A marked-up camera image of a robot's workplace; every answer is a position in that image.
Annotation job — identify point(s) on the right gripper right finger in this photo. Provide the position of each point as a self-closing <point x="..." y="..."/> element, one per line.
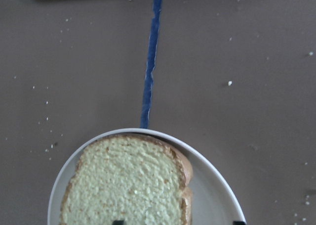
<point x="239" y="223"/>

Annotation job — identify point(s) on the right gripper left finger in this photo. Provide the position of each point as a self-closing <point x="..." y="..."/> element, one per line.
<point x="118" y="222"/>

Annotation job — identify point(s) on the white round plate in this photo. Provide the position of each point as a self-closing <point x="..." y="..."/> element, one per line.
<point x="214" y="203"/>

